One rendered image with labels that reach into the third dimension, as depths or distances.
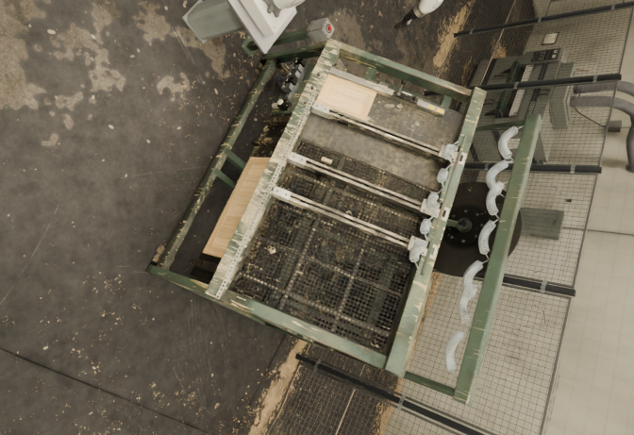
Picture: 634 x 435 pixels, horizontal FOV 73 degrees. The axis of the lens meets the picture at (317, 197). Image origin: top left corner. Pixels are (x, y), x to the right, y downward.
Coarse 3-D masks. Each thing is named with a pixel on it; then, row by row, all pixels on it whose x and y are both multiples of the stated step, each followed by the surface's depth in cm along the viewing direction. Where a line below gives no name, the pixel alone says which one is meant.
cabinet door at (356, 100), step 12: (324, 84) 336; (336, 84) 337; (348, 84) 338; (324, 96) 333; (336, 96) 334; (348, 96) 334; (360, 96) 335; (372, 96) 335; (336, 108) 330; (348, 108) 331; (360, 108) 331
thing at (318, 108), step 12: (312, 108) 322; (324, 108) 323; (336, 120) 325; (348, 120) 321; (360, 120) 321; (372, 132) 321; (384, 132) 320; (396, 144) 324; (408, 144) 318; (420, 144) 318; (432, 156) 319; (456, 156) 312
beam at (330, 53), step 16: (336, 48) 345; (320, 64) 339; (320, 80) 334; (304, 96) 328; (288, 128) 318; (272, 160) 309; (272, 176) 304; (256, 192) 300; (256, 208) 296; (240, 224) 292; (256, 224) 292; (240, 240) 288; (224, 256) 284; (240, 256) 284; (224, 272) 280; (208, 288) 276
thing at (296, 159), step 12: (300, 156) 309; (312, 168) 306; (324, 168) 308; (336, 180) 310; (348, 180) 304; (360, 180) 305; (372, 192) 305; (384, 192) 306; (396, 204) 306; (408, 204) 301; (420, 204) 302; (432, 204) 290; (444, 216) 296
